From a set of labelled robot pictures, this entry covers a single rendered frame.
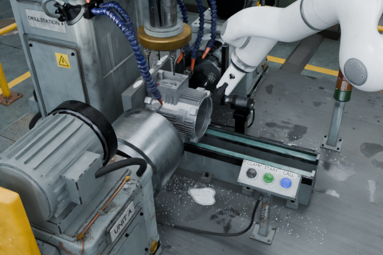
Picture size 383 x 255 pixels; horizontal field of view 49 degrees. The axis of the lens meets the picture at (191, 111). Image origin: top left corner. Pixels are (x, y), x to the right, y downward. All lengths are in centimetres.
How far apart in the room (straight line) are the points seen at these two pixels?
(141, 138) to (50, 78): 48
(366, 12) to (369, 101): 129
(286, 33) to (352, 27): 24
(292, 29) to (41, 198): 67
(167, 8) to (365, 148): 99
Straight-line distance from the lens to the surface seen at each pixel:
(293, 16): 102
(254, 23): 110
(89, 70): 143
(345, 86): 163
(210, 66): 166
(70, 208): 99
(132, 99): 144
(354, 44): 83
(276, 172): 123
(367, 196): 164
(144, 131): 124
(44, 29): 147
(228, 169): 153
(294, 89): 213
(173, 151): 128
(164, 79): 152
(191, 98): 147
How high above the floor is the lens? 191
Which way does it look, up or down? 35 degrees down
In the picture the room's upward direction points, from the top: 1 degrees counter-clockwise
